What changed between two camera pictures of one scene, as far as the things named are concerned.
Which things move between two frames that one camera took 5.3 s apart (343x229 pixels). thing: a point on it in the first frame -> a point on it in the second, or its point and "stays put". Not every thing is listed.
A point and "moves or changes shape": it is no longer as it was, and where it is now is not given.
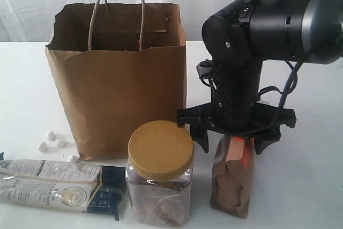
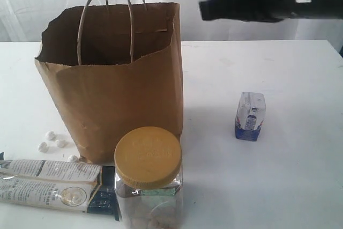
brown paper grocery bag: x=117 y=64 moves or changes shape
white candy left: x=43 y=147 stays put
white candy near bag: x=73 y=158 stays put
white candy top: x=50 y=135 stays put
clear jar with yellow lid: x=158 y=174 moves or changes shape
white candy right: x=60 y=143 stays put
